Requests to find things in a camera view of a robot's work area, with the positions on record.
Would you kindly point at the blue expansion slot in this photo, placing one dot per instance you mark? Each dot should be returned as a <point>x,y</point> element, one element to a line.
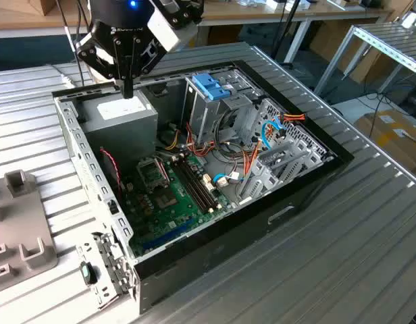
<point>167,236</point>

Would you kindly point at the black RAM slot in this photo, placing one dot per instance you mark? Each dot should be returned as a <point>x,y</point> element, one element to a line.
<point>197,183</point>
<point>201,181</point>
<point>189,187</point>
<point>193,185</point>

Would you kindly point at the black open PC case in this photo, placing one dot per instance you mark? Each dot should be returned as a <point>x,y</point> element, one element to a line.
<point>228,243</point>

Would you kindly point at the black stand pole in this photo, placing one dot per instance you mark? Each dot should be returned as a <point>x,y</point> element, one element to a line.
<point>283,40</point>

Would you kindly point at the brown cardboard box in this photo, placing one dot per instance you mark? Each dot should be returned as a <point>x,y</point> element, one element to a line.
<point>47,6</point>

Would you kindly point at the grey parts rack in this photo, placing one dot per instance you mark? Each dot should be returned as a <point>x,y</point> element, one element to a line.
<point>22,219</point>

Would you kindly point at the metal slat table frame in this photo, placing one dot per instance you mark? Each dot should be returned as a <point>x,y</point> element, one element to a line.
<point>390,33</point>

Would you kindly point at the cardboard box with labels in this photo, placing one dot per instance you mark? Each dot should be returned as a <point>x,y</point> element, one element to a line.
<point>380,128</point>

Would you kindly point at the black oval case knob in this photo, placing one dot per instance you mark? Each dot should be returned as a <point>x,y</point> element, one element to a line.
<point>87,273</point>

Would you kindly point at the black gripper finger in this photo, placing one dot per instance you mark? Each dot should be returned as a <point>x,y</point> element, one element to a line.
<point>93,55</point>
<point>147,57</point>

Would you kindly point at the grey power supply unit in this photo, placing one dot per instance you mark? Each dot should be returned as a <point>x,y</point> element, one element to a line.
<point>127,135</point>

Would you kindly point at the brown cardboard sheet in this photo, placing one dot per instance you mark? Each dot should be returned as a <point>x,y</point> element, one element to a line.
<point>333,40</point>

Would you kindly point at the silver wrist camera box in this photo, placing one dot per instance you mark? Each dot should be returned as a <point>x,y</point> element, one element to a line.
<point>167,30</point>

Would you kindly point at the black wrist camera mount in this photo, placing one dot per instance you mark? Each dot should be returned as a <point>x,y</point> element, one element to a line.
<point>181,13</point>

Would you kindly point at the green motherboard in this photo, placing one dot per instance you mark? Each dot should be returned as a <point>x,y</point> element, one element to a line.
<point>181,216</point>

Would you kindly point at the metal disk bay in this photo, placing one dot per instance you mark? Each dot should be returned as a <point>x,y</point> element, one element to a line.
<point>262,175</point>

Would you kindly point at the long wooden desk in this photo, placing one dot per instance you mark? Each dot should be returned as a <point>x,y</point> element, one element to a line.
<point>245,13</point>

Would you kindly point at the blue plastic drive latch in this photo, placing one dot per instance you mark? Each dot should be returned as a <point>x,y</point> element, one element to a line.
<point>208,86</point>

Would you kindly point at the grey metal drive cage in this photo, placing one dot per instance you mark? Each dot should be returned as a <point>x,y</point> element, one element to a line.
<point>203,114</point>

